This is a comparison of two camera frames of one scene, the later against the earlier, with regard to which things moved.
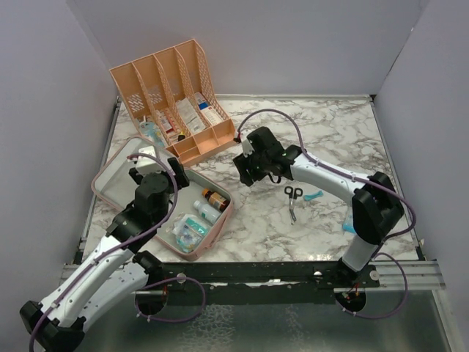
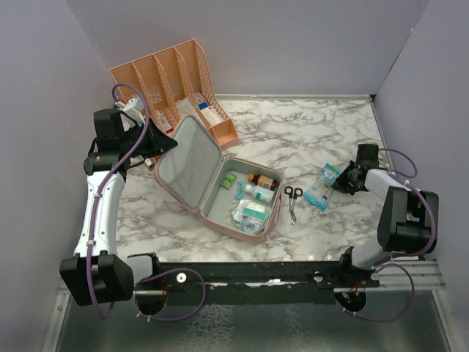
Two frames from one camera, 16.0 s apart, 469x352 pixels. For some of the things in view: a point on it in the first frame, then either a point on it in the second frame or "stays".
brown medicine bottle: x=215 y=199 → x=261 y=180
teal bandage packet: x=196 y=224 → x=254 y=213
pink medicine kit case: x=202 y=208 → x=236 y=196
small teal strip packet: x=313 y=196 → x=239 y=193
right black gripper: x=248 y=176 → x=340 y=184
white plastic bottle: x=209 y=213 → x=260 y=193
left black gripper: x=181 y=179 → x=160 y=141
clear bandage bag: x=187 y=240 → x=252 y=225
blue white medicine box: x=211 y=114 stays
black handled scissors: x=292 y=193 stays
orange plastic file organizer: x=173 y=91 stays
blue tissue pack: x=348 y=224 → x=319 y=193
